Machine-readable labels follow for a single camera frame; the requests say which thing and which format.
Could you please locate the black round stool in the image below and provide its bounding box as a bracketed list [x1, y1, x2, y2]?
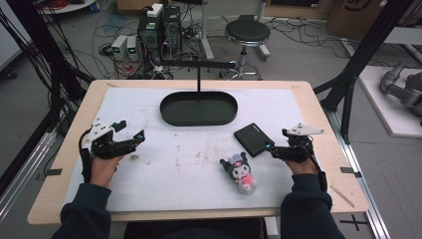
[219, 18, 272, 82]

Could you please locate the black oval tray with stand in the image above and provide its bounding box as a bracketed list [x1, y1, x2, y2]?
[159, 59, 239, 127]

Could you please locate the black metal frame with cables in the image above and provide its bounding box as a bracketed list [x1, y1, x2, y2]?
[0, 0, 96, 197]

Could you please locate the black metal frame post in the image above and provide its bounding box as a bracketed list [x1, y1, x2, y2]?
[313, 0, 410, 144]

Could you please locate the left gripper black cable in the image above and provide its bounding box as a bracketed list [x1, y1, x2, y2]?
[78, 128, 94, 184]

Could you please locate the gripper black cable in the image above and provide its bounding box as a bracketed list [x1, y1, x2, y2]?
[78, 128, 94, 184]
[307, 135, 328, 193]

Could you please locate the white round table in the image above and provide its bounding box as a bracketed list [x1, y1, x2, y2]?
[39, 0, 98, 15]

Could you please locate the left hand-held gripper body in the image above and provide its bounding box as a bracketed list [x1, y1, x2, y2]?
[81, 118, 133, 160]

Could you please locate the person's lap dark clothing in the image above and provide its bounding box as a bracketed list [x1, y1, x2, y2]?
[122, 216, 269, 239]

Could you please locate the brown cardboard box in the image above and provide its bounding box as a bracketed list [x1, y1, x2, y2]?
[325, 0, 387, 42]

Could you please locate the white table leg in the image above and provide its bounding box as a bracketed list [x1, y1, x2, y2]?
[198, 0, 216, 62]

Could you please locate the aluminium rail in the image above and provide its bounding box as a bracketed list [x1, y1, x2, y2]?
[322, 109, 392, 239]
[0, 129, 58, 222]

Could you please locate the white table mat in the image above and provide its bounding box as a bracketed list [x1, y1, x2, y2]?
[62, 87, 330, 213]

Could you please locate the white box on computer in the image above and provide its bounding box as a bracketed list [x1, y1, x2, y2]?
[145, 2, 164, 19]

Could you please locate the person's left hand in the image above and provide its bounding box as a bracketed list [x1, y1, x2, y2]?
[89, 153, 125, 189]

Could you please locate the person's right hand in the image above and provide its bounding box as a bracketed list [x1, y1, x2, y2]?
[284, 158, 318, 176]

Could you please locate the black and pink plush doll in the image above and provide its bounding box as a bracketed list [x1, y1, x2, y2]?
[219, 151, 259, 196]

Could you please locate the grey power supply unit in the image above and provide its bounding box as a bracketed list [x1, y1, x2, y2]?
[125, 35, 141, 62]
[109, 34, 129, 62]

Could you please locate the white floor board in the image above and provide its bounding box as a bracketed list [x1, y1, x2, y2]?
[357, 65, 422, 138]

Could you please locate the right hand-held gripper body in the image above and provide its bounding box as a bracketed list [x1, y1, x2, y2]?
[279, 121, 324, 164]

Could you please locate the white power strip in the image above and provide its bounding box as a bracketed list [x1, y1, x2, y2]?
[340, 37, 358, 58]

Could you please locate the black portable hard drive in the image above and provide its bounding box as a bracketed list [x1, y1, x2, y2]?
[233, 122, 276, 158]

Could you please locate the black computer tower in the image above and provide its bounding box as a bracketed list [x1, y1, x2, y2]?
[161, 5, 183, 55]
[136, 12, 164, 66]

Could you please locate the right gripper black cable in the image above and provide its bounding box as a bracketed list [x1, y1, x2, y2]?
[307, 135, 328, 193]

